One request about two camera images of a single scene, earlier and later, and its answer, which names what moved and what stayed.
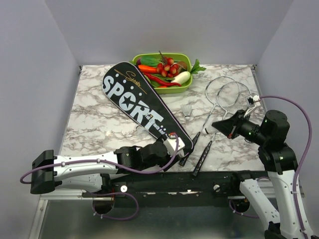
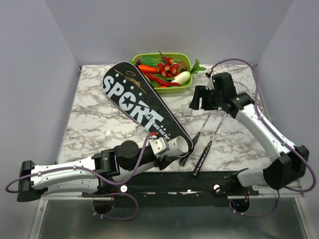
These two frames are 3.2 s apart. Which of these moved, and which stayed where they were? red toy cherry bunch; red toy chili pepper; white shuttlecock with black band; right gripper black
Moved: right gripper black
Stayed: red toy cherry bunch; white shuttlecock with black band; red toy chili pepper
